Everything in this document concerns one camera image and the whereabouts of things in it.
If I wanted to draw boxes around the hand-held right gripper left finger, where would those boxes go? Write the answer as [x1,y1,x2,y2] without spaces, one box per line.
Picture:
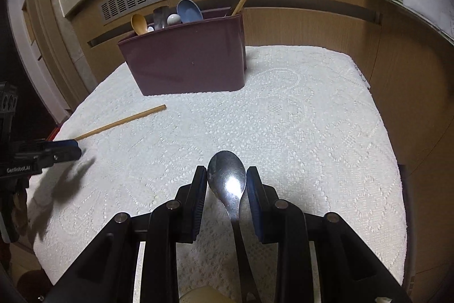
[46,166,210,303]

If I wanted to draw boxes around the white lace tablecloth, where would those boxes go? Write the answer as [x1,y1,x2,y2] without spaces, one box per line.
[26,45,408,289]

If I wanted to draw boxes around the black-handled translucent spoon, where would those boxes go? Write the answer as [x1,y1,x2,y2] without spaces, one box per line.
[153,6,170,30]

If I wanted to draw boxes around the blue ceramic spoon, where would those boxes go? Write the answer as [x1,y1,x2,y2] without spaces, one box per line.
[176,0,204,24]

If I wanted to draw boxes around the maroon plastic utensil container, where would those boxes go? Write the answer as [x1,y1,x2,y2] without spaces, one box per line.
[118,12,247,97]

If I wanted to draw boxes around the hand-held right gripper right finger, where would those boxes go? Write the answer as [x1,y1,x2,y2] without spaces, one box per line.
[245,166,414,303]

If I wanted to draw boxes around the white shelf unit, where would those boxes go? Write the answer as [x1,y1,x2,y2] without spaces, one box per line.
[7,0,72,122]

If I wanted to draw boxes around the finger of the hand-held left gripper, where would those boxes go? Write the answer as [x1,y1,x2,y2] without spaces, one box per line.
[16,139,79,153]
[32,148,82,171]

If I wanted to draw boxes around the wooden spoon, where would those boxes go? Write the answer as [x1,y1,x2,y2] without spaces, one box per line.
[131,14,149,36]

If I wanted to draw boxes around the metal spoon with cutout handle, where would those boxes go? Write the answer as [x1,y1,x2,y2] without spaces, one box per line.
[207,150,261,303]

